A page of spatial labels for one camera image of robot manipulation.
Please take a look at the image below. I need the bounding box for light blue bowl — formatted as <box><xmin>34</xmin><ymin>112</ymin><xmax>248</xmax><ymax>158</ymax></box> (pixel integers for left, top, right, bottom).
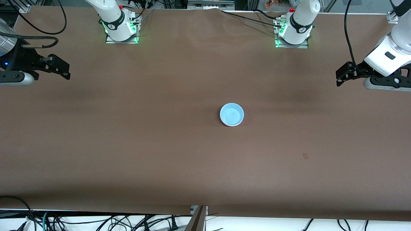
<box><xmin>220</xmin><ymin>103</ymin><xmax>244</xmax><ymax>126</ymax></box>

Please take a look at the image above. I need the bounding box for thick black floor cable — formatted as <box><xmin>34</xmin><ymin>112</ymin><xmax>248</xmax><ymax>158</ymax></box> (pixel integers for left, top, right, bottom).
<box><xmin>0</xmin><ymin>196</ymin><xmax>32</xmax><ymax>231</ymax></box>

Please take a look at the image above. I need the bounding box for short black table cable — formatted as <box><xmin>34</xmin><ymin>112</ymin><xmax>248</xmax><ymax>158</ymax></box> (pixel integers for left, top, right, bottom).
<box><xmin>254</xmin><ymin>9</ymin><xmax>281</xmax><ymax>20</ymax></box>

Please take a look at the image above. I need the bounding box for grey power strip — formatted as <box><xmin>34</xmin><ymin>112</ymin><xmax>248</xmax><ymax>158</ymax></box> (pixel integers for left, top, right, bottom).
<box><xmin>188</xmin><ymin>0</ymin><xmax>235</xmax><ymax>9</ymax></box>

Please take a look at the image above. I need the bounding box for brown table cover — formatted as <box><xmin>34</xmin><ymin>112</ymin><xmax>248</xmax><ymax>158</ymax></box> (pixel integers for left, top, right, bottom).
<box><xmin>0</xmin><ymin>6</ymin><xmax>411</xmax><ymax>222</ymax></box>

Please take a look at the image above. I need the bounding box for long black table cable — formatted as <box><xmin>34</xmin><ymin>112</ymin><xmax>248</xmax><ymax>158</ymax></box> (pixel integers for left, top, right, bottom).
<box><xmin>220</xmin><ymin>10</ymin><xmax>283</xmax><ymax>28</ymax></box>

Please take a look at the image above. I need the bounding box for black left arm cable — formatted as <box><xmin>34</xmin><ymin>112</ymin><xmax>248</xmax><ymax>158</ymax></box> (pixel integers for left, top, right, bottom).
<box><xmin>344</xmin><ymin>0</ymin><xmax>362</xmax><ymax>74</ymax></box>

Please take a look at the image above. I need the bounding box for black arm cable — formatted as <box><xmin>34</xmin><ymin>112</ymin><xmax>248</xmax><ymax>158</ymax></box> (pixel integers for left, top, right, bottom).
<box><xmin>0</xmin><ymin>0</ymin><xmax>67</xmax><ymax>48</ymax></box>
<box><xmin>344</xmin><ymin>0</ymin><xmax>362</xmax><ymax>74</ymax></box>

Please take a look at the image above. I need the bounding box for teal floor cable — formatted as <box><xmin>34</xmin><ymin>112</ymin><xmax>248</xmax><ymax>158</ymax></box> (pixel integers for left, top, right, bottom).
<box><xmin>42</xmin><ymin>211</ymin><xmax>52</xmax><ymax>231</ymax></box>

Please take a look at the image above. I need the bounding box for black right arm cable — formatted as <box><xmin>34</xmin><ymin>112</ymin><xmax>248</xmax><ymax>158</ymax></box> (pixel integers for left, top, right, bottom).
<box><xmin>0</xmin><ymin>0</ymin><xmax>67</xmax><ymax>48</ymax></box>

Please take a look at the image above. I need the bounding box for dark metal post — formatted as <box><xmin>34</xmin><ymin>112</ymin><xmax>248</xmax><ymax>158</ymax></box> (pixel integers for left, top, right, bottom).
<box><xmin>185</xmin><ymin>205</ymin><xmax>208</xmax><ymax>231</ymax></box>

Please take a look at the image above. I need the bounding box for orange toy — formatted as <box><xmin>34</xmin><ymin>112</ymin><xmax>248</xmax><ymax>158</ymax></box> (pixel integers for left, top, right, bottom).
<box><xmin>265</xmin><ymin>0</ymin><xmax>289</xmax><ymax>9</ymax></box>

